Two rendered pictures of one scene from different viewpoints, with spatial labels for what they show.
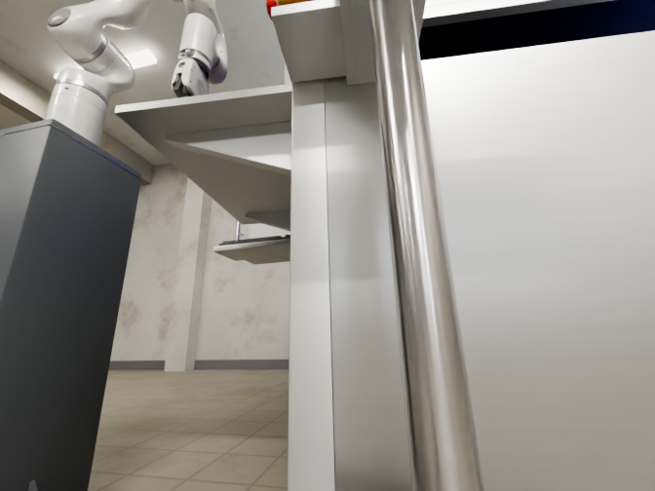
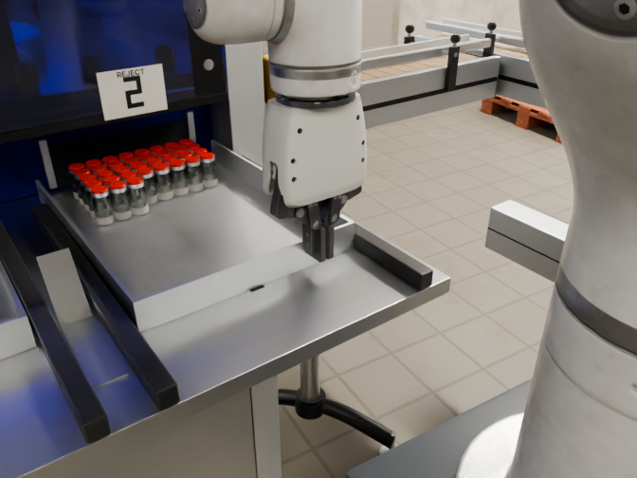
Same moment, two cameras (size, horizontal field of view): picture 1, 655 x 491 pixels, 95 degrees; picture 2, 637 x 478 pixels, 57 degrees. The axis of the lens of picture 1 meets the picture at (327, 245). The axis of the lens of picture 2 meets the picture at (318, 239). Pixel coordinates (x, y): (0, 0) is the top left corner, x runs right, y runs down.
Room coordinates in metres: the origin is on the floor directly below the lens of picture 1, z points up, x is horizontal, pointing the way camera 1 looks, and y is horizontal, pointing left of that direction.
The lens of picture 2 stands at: (1.01, 0.75, 1.23)
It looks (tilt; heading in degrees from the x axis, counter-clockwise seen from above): 29 degrees down; 227
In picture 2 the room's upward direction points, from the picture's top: straight up
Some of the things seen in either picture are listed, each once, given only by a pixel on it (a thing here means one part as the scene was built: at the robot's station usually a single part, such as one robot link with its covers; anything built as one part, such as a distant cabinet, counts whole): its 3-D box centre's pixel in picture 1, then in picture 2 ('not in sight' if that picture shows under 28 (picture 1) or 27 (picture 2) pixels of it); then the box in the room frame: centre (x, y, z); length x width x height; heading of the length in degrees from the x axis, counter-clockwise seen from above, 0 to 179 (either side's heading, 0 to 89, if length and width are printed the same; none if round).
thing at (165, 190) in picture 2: not in sight; (155, 183); (0.68, 0.07, 0.90); 0.18 x 0.02 x 0.05; 174
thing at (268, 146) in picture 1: (232, 155); not in sight; (0.61, 0.22, 0.79); 0.34 x 0.03 x 0.13; 83
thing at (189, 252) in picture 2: not in sight; (185, 212); (0.69, 0.16, 0.90); 0.34 x 0.26 x 0.04; 84
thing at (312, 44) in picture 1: (321, 43); not in sight; (0.40, 0.00, 0.87); 0.14 x 0.13 x 0.02; 83
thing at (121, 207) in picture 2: not in sight; (120, 200); (0.73, 0.09, 0.90); 0.02 x 0.02 x 0.05
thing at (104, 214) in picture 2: not in sight; (102, 205); (0.76, 0.09, 0.90); 0.02 x 0.02 x 0.05
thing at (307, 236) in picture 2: not in sight; (304, 231); (0.65, 0.35, 0.94); 0.03 x 0.03 x 0.07; 83
